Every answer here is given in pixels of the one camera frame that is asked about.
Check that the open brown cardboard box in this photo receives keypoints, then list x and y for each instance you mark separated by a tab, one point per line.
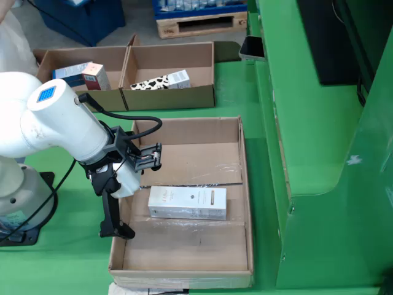
107	98

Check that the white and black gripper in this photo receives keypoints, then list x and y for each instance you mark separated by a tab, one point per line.
122	181

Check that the blue and white carton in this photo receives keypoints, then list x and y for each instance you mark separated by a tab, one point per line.
69	73

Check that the cow print carton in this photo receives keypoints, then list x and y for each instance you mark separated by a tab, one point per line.
150	83

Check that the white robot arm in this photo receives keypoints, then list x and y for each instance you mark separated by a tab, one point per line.
61	123

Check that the smartphone with dark screen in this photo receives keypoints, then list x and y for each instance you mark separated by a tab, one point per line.
251	47

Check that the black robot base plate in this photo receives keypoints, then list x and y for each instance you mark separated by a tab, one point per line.
30	238

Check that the wooden pallet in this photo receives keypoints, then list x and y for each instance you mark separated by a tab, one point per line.
167	30

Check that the cardboard box with olive flap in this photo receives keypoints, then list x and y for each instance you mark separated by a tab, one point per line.
169	98

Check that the person in white shirt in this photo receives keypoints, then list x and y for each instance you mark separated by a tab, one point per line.
15	46

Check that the large shallow cardboard tray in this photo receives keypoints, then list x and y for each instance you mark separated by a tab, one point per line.
184	246

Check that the flat monitor panel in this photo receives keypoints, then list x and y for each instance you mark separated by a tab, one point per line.
331	46

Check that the blue crate with goods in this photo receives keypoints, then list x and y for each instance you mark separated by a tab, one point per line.
159	13

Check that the person's bare forearm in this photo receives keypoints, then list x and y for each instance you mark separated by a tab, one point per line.
4	7

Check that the dark blue plastic bin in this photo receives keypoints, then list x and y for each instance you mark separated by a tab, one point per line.
92	24

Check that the long white serum box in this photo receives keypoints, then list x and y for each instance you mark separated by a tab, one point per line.
187	202

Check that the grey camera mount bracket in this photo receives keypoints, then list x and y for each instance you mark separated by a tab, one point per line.
118	143

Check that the green metal machine housing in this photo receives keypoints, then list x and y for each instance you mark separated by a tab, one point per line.
322	153

